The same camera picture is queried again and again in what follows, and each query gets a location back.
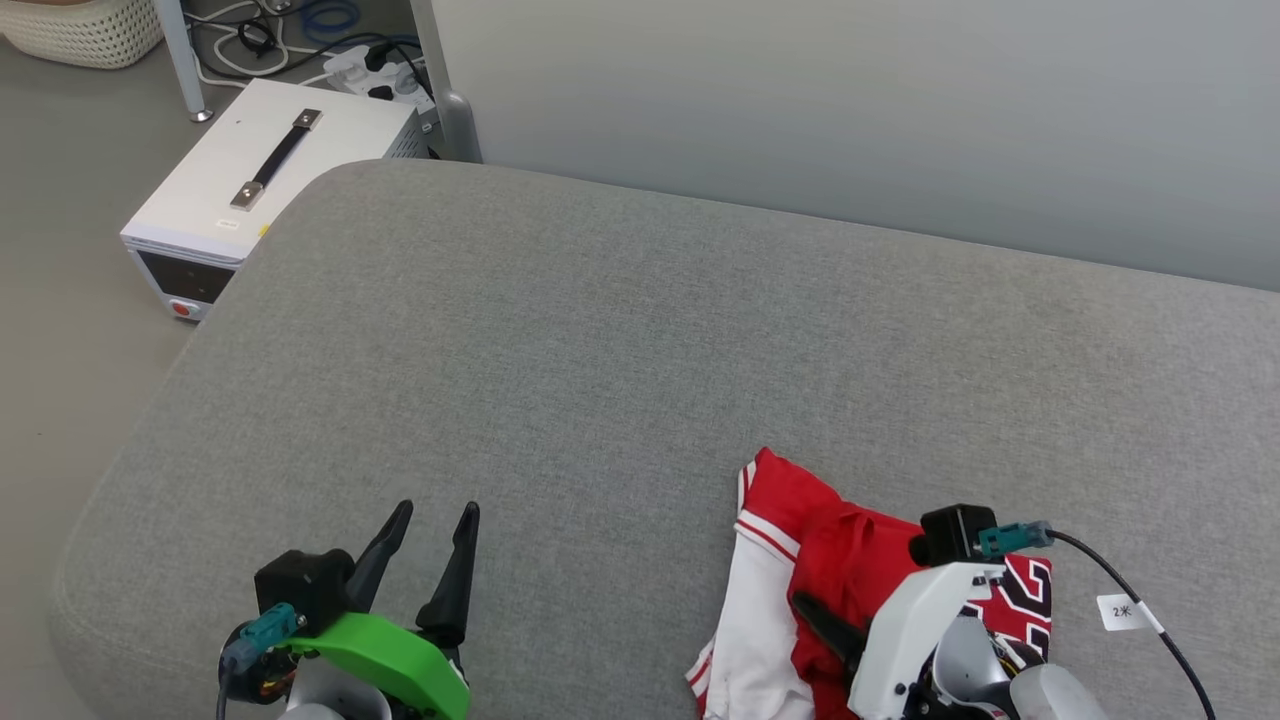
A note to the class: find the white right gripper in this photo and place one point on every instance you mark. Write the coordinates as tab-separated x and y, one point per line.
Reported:
905	640

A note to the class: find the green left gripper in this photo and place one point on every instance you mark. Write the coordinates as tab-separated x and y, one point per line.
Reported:
400	655

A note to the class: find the red and white garment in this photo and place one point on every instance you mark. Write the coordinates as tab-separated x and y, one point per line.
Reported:
840	560

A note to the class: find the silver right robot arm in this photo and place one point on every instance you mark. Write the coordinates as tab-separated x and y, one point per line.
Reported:
1050	700

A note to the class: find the white power supply box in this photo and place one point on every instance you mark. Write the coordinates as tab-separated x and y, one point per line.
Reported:
330	150

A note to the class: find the white power strip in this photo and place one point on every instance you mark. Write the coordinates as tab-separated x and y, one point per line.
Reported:
385	75

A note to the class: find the grey metal table leg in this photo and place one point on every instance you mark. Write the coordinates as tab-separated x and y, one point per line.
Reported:
182	60

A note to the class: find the cream woven laundry basket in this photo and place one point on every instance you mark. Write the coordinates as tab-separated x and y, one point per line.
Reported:
80	30

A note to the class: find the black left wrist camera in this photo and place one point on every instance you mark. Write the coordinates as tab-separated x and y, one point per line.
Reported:
305	585

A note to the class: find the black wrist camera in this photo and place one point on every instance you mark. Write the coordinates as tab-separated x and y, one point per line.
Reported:
950	535
305	585

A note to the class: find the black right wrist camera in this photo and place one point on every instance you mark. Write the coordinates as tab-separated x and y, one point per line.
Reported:
950	535

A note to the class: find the grey metal partition post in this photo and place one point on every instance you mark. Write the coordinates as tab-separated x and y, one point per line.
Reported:
455	110

